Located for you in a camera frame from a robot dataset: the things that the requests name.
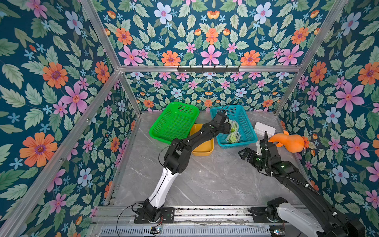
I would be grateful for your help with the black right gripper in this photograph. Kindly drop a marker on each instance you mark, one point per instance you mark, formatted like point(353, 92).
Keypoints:
point(249, 155)

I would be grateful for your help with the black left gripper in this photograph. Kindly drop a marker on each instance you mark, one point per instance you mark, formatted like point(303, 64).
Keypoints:
point(227, 128)

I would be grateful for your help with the white foam net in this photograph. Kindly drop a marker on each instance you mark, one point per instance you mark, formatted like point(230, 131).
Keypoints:
point(234, 126)
point(234, 133)

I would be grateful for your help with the green custard apple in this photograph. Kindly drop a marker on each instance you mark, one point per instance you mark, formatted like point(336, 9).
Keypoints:
point(233, 139)

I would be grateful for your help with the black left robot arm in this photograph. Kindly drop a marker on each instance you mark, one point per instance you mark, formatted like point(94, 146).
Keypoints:
point(176, 160)

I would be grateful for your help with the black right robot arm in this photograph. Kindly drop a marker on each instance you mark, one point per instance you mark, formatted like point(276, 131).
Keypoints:
point(326, 220)

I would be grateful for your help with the teal plastic basket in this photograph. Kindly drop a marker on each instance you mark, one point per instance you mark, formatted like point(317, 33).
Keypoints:
point(238, 114)

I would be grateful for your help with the yellow plastic tub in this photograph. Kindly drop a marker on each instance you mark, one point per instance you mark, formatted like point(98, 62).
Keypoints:
point(206, 148)

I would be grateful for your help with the orange toy duck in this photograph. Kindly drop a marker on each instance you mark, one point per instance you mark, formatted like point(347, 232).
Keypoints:
point(292, 143)

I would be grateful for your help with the white rectangular box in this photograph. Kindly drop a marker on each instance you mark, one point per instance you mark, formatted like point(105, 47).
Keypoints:
point(262, 129)

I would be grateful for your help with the green plastic basket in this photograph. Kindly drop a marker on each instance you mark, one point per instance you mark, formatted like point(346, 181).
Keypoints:
point(175, 121)

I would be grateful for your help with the black wall hook rack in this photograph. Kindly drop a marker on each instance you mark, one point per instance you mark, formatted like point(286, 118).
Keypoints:
point(208, 69)

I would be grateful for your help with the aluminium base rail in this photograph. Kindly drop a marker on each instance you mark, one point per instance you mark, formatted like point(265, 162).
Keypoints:
point(207, 221)

